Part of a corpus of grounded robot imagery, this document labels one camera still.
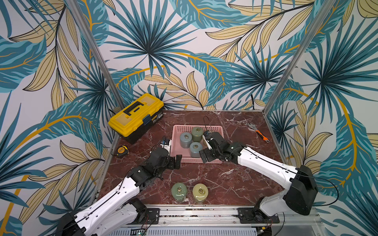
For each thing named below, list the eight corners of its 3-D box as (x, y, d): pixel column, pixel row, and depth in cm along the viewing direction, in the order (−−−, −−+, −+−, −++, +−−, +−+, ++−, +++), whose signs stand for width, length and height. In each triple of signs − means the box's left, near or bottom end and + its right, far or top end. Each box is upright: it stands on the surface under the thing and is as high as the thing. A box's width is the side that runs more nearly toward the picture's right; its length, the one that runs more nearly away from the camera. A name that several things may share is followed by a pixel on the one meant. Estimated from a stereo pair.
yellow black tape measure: (118, 156, 96) (116, 154, 93) (121, 148, 99) (119, 145, 97) (128, 156, 96) (126, 154, 93) (130, 148, 100) (129, 145, 97)
